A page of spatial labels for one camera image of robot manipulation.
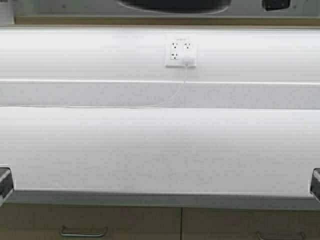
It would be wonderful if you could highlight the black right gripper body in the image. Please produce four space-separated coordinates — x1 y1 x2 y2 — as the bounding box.
261 0 291 11

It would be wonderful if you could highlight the black pot with handles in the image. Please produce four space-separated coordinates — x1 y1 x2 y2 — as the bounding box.
116 0 232 14

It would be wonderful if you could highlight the white charger plug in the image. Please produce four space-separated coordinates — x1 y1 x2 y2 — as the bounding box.
183 56 196 68

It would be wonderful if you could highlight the right beige drawer front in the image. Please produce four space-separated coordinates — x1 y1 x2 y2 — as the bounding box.
181 208 320 240

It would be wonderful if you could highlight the beige drawer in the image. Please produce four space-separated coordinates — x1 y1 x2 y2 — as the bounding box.
0 204 182 240
181 208 320 240

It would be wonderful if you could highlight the left beige drawer front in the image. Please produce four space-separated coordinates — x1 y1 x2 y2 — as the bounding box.
0 204 182 240

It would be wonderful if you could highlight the white wall outlet plate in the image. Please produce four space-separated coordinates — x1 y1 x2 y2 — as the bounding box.
164 35 198 68

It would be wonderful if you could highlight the white charger cable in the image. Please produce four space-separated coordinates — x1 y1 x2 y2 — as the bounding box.
14 65 191 110

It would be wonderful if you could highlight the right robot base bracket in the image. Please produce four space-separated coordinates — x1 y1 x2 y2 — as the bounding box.
309 168 320 202

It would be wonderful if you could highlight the left drawer metal handle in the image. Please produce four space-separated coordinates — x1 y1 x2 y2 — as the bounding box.
59 225 109 238

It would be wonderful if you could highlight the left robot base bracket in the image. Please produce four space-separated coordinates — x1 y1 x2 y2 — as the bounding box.
0 167 14 206

